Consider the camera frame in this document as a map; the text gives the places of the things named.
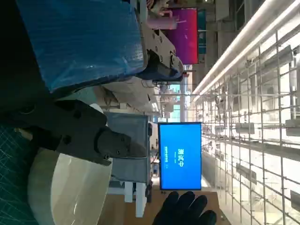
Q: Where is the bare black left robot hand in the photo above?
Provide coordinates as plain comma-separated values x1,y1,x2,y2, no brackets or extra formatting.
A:
0,0,185,166

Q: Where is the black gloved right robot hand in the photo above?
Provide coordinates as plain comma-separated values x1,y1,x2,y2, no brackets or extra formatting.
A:
152,191,218,225

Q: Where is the monitor with blue screen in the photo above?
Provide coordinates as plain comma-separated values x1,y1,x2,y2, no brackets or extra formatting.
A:
157,121,203,191

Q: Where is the white glass-front cabinet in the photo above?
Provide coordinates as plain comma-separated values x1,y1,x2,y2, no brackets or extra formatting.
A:
103,112,153,187

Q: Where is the long ceiling light strip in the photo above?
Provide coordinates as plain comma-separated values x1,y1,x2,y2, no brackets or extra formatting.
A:
191,0,300,96

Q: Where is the large purple display screen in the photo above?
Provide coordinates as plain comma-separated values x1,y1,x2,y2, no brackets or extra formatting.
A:
164,7,199,65

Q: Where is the green cutting mat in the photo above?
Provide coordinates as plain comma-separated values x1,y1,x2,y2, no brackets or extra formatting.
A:
0,124,38,225

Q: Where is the white square plate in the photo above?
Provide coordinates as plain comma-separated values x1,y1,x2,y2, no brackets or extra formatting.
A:
27,102,113,225

